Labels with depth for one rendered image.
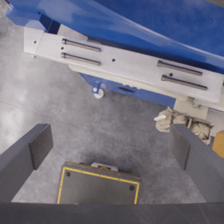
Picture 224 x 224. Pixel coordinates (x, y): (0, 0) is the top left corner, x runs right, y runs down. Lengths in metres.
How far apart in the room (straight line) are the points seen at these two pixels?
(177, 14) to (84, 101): 1.25
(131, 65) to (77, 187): 1.08
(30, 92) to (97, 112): 0.85
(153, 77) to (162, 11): 0.29
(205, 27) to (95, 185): 1.28
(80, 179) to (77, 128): 0.56
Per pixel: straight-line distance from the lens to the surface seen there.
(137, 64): 0.83
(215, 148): 0.48
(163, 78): 0.79
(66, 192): 1.52
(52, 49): 0.99
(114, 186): 1.40
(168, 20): 0.76
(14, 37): 2.47
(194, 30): 0.80
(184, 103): 1.12
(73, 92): 1.79
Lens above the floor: 1.63
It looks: 81 degrees down
